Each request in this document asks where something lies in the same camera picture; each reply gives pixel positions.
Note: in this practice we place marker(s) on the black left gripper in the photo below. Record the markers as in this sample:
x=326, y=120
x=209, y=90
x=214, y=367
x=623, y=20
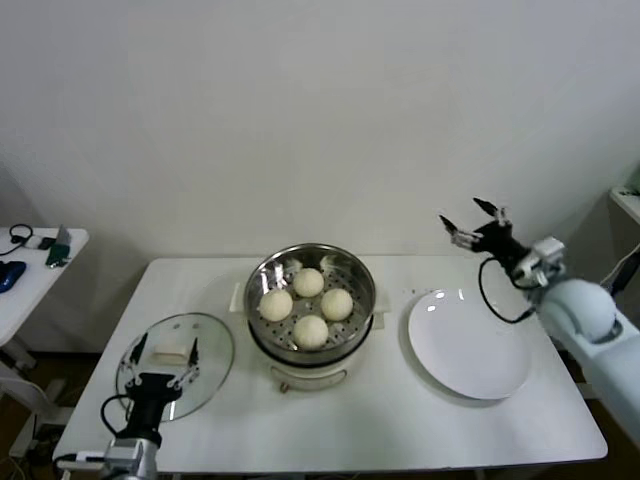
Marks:
x=150, y=400

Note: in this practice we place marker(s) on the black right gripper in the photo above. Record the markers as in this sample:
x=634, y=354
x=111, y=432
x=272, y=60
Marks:
x=502, y=245

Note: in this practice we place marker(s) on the white steamed baozi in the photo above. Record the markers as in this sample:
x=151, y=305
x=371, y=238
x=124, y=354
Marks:
x=310, y=331
x=308, y=282
x=336, y=304
x=275, y=306

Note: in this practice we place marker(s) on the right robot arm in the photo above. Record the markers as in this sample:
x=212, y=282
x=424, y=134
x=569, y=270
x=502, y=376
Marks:
x=585, y=310

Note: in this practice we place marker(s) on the stainless steel steamer basket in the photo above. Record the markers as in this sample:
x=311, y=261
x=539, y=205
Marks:
x=357, y=285

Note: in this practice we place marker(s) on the white round plate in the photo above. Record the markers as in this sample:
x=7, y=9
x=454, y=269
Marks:
x=465, y=345

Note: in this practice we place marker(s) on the cream electric cooker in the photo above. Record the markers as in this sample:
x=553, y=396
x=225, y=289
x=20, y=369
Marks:
x=310, y=375

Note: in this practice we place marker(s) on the white shelf table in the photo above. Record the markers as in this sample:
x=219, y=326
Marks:
x=627, y=205

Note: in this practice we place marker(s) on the green tool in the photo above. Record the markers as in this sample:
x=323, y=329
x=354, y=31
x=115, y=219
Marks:
x=59, y=247

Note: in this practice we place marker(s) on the pale green object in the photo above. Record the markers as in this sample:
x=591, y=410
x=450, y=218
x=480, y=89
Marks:
x=635, y=182

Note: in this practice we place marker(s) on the white side table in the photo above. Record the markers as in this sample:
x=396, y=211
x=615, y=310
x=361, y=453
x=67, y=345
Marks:
x=35, y=265

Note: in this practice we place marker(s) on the small black object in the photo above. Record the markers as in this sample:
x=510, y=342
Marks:
x=46, y=244

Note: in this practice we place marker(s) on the blue object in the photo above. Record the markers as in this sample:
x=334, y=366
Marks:
x=11, y=275

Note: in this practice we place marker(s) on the small white object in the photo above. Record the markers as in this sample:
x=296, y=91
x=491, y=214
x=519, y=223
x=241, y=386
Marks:
x=33, y=242

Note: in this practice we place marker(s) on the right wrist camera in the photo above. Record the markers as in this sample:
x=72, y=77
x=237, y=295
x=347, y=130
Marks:
x=542, y=257

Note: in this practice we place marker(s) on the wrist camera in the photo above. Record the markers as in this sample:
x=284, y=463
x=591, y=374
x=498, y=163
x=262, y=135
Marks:
x=542, y=257
x=82, y=459

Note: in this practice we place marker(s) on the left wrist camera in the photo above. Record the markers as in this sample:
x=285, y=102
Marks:
x=82, y=459

